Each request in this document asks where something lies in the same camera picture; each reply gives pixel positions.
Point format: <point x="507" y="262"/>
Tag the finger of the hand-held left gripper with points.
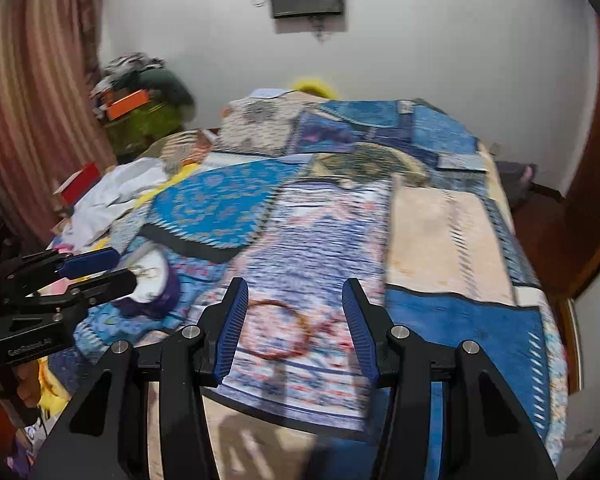
<point x="105" y="286"/>
<point x="90" y="261"/>

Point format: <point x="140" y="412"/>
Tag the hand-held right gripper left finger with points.
<point x="230" y="330"/>

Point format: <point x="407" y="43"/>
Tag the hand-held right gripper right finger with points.
<point x="362" y="330"/>

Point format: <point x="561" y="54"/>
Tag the tangle of mixed jewelry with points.
<point x="330" y="325"/>

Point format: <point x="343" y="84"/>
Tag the purple heart-shaped jewelry box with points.
<point x="169" y="296"/>

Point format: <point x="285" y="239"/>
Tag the person's left hand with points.
<point x="27" y="382"/>

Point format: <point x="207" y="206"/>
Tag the white crumpled cloth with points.
<point x="115" y="190"/>

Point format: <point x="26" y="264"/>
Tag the red and white box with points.
<point x="82" y="182"/>

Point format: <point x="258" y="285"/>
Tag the yellow cloth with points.
<point x="147" y="197"/>

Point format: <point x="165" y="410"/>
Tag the patchwork printed blanket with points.
<point x="330" y="210"/>

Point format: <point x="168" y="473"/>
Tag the green cloth-covered cabinet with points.
<point x="145" y="127"/>

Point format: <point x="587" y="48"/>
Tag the orange box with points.
<point x="127" y="102"/>

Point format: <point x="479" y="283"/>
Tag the striped pink curtain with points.
<point x="30" y="85"/>

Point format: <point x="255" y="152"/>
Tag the pile of clothes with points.
<point x="140" y="72"/>

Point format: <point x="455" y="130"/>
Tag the dark bag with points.
<point x="515" y="180"/>

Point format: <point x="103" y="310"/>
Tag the yellow round object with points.
<point x="310" y="85"/>

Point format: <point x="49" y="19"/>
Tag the wooden door frame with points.
<point x="590" y="210"/>

